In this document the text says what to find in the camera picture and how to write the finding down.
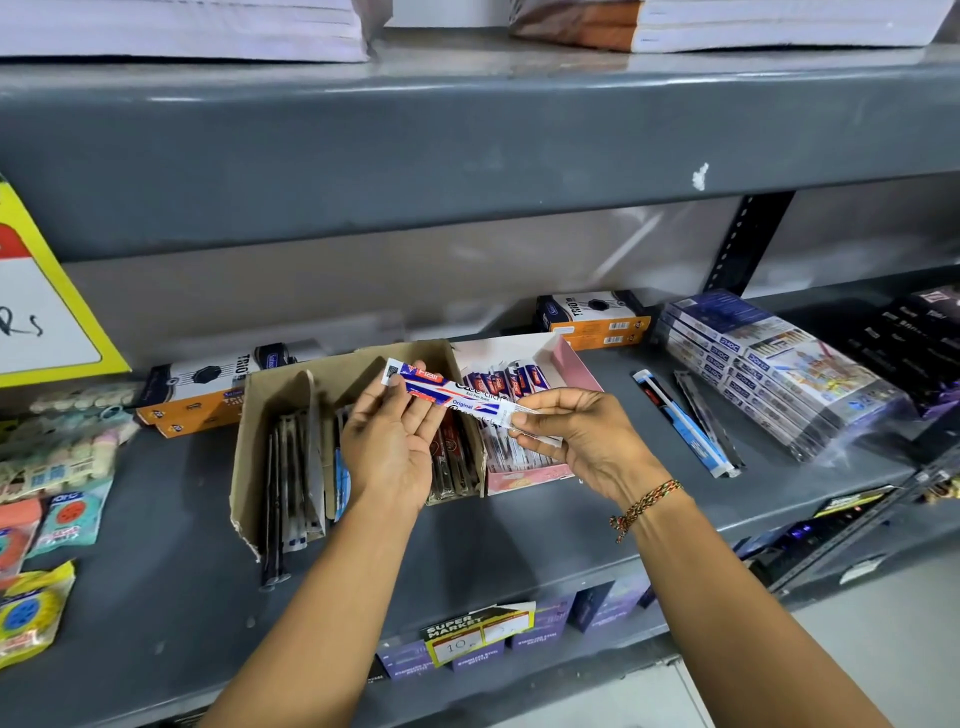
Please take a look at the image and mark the stack of purple pencil boxes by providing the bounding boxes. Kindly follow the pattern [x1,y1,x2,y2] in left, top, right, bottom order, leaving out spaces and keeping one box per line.
[651,288,918,463]

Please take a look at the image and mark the bunch of black pen packets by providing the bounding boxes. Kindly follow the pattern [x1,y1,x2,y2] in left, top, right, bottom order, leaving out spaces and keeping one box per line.
[259,370,328,588]

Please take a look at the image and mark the white red blue pen packet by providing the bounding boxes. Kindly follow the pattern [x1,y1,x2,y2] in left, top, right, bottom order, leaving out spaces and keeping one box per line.
[381,357,564,450]

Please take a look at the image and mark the stack of white notebooks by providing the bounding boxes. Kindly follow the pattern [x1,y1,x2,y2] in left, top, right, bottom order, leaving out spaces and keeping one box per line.
[0,0,393,64]

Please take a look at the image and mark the multicoloured thread bracelet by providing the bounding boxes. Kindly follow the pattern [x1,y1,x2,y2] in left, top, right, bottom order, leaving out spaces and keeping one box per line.
[608,477,686,546]

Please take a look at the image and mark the person's right forearm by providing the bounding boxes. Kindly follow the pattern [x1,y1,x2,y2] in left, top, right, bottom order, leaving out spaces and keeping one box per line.
[611,483,895,728]

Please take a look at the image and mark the yellow white price sign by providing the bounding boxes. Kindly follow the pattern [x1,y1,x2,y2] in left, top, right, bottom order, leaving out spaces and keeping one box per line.
[0,175,133,390]

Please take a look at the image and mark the row of purple boxes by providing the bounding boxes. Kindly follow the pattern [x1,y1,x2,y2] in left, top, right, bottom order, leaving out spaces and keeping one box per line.
[374,576,655,682]

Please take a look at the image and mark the clear black pen packet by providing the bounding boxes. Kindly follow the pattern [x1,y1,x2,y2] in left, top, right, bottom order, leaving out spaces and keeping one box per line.
[672,369,748,474]

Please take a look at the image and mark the person's left hand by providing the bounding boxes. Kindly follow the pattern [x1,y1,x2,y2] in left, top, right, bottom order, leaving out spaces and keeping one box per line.
[340,360,452,513]

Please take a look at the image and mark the bunch of dark red pen packets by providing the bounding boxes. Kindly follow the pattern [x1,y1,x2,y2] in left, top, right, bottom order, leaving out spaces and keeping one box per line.
[426,408,483,504]

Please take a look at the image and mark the row of red blue pen packets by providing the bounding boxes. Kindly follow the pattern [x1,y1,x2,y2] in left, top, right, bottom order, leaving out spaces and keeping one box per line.
[460,360,562,475]

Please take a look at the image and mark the grey metal shelf rack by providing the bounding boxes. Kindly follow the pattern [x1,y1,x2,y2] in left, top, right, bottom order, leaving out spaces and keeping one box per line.
[0,28,960,728]

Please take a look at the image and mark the person's right hand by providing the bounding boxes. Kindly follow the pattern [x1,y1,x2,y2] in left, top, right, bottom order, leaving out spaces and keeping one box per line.
[506,387,667,513]

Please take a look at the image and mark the teal sharpener packet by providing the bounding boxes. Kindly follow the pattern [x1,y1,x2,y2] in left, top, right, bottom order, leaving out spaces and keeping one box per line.
[25,478,115,561]

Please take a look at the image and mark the brown cardboard box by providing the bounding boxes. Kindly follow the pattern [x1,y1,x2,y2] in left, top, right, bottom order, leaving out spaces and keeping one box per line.
[228,338,490,565]

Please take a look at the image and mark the orange sharpener packet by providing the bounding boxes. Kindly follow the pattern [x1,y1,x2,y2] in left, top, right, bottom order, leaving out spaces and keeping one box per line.
[0,498,45,588]

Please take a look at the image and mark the pile of pastel eraser packets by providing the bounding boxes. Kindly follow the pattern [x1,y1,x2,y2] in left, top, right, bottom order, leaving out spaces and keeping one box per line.
[0,381,145,505]

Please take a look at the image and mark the stack of orange-covered notebooks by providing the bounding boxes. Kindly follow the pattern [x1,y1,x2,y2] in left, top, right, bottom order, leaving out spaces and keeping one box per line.
[508,0,960,55]

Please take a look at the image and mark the orange black white box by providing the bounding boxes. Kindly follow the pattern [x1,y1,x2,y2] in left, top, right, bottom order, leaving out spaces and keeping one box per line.
[135,341,325,427]
[533,290,653,353]
[153,408,243,440]

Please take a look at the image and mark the black boxes with blue print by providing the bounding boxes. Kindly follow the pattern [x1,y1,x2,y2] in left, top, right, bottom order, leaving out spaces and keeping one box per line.
[733,504,886,594]

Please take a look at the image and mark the pile of dark purple packets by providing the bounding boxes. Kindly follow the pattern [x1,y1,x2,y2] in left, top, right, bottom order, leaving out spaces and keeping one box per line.
[846,284,960,423]

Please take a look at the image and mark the person's left forearm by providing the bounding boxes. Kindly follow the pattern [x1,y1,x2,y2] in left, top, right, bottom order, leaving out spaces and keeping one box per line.
[198,480,423,728]

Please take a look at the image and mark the blue black pen packet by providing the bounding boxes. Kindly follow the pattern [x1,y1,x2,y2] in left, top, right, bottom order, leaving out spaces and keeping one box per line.
[631,368,741,480]

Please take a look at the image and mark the pink cardboard box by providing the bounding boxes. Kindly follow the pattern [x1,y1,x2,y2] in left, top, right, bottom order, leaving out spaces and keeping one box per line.
[448,333,606,497]

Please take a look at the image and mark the yellow sharpener packet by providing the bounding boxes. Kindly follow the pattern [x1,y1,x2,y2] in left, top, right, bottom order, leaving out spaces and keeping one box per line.
[0,560,78,671]

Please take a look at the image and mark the yellow shelf price label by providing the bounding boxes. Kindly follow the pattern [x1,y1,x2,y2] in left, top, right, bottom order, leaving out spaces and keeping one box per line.
[423,601,538,669]

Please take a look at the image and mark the black slotted shelf upright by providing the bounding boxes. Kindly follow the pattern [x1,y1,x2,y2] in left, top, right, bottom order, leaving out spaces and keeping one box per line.
[703,191,797,298]

